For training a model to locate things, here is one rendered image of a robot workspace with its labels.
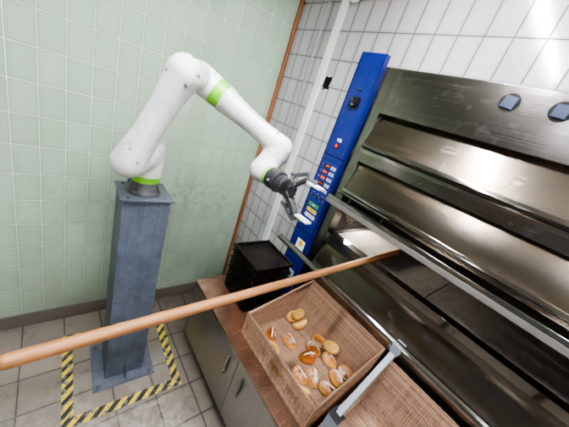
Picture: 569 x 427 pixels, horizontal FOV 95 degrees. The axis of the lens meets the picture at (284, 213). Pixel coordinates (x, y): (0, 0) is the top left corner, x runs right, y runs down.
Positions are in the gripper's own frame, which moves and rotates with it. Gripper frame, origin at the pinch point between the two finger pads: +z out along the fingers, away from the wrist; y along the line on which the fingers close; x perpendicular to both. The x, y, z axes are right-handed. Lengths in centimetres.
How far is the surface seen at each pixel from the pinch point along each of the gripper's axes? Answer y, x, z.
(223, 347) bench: 102, -1, -23
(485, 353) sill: 31, -54, 64
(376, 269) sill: 31, -55, 11
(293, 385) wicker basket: 78, -8, 21
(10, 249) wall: 89, 87, -117
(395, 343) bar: 31, -17, 43
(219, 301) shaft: 28.3, 33.9, 7.5
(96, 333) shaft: 28, 64, 8
